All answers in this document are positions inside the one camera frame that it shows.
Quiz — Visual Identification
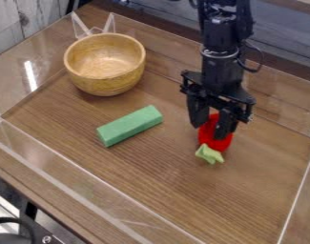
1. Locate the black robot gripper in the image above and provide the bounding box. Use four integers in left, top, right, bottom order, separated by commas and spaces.
181, 49, 257, 140

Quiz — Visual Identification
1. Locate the green rectangular block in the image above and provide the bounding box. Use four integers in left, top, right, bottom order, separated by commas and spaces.
97, 105, 163, 148

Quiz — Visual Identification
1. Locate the wooden bowl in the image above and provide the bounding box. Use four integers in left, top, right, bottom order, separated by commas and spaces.
63, 33, 146, 96

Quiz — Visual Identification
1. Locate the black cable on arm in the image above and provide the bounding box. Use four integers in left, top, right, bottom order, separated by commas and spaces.
238, 39, 266, 74

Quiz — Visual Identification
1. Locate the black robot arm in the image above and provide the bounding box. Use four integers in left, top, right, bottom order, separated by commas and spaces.
181, 0, 257, 140

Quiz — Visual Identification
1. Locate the black cable lower left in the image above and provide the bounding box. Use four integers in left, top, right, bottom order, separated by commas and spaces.
0, 214, 35, 244

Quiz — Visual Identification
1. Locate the black metal table frame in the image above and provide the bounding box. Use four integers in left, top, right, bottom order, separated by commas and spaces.
19, 201, 65, 244

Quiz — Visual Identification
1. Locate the clear acrylic tray enclosure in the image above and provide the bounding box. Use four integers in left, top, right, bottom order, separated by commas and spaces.
0, 17, 310, 244

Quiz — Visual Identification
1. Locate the red plush radish toy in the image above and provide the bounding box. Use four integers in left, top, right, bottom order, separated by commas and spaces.
195, 113, 234, 165

